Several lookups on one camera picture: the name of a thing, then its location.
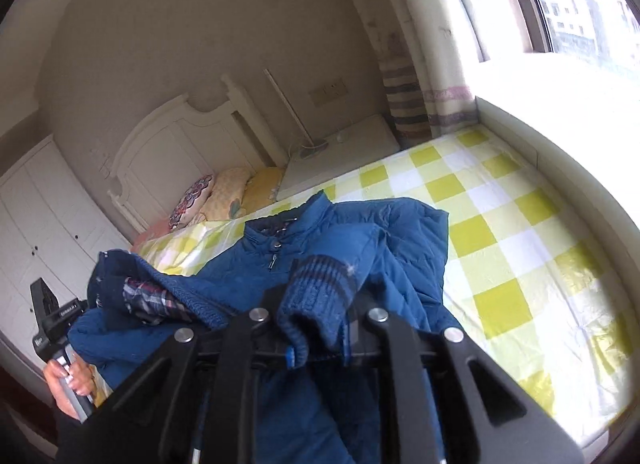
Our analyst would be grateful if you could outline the colourful patterned pillow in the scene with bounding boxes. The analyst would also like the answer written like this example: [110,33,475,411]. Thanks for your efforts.
[168,174,215,230]

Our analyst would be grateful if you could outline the blue padded jacket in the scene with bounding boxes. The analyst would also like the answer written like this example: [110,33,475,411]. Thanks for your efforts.
[70,193,454,463]

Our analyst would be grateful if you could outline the yellow checkered bed sheet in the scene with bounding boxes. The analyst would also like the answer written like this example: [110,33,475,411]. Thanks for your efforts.
[134,126,637,445]

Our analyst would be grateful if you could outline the person's left hand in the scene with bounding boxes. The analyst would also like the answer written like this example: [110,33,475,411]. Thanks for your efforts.
[43,356,96,420]

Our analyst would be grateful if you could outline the patterned striped curtain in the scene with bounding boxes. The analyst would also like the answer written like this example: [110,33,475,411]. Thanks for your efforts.
[352,0,478,146]

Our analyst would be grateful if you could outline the pink blanket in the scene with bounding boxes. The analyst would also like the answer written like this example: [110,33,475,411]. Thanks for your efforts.
[130,217,171,253]

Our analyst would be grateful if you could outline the white stick desk lamp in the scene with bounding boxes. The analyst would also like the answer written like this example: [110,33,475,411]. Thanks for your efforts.
[262,68,329,160]

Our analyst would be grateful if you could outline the peach floral pillow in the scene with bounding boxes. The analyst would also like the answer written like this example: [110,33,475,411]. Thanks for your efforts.
[198,167,252,221]

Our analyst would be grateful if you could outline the grey left gripper handle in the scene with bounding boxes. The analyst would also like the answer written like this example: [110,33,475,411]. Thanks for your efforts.
[53,348,97,422]

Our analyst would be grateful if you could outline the yellow pillow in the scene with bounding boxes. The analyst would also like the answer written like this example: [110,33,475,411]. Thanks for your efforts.
[242,167,283,214]

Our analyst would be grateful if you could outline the white wardrobe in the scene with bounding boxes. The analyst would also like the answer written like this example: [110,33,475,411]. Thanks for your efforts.
[0,137,130,369]

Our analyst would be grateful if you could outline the white wooden headboard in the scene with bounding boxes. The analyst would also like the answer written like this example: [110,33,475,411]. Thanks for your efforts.
[107,74,288,233]

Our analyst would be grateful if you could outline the white bedside table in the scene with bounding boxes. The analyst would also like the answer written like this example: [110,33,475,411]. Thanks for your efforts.
[277,114,400,201]

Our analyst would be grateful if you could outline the beige window sill ledge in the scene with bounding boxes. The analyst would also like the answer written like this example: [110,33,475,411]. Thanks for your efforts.
[472,56,640,265]

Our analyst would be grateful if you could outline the beige wall socket panel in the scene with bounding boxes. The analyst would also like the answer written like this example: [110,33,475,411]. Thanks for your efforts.
[308,78,348,107]

